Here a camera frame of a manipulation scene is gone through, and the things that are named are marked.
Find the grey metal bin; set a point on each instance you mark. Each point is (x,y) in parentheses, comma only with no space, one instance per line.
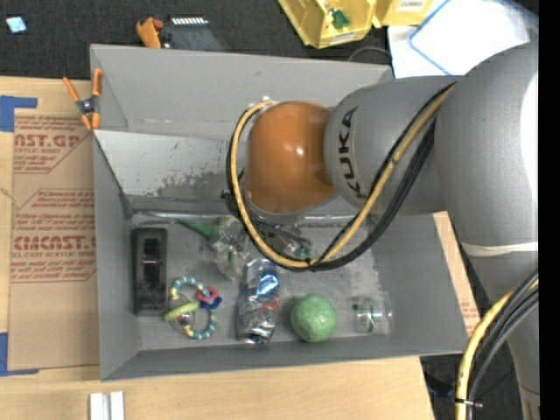
(184,81)

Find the brown cardboard board red print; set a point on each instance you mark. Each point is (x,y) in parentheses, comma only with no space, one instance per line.
(48,313)

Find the clear glass cup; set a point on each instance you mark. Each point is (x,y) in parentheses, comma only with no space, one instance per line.
(372,315)

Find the crushed clear plastic bottle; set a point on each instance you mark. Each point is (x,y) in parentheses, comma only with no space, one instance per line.
(256,309)

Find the black rectangular block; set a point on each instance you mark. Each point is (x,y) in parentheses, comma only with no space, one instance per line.
(149,296)

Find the green ball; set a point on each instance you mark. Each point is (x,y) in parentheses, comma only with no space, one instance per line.
(314,318)

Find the clear spray bottle green nozzle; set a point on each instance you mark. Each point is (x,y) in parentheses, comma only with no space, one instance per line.
(205,229)

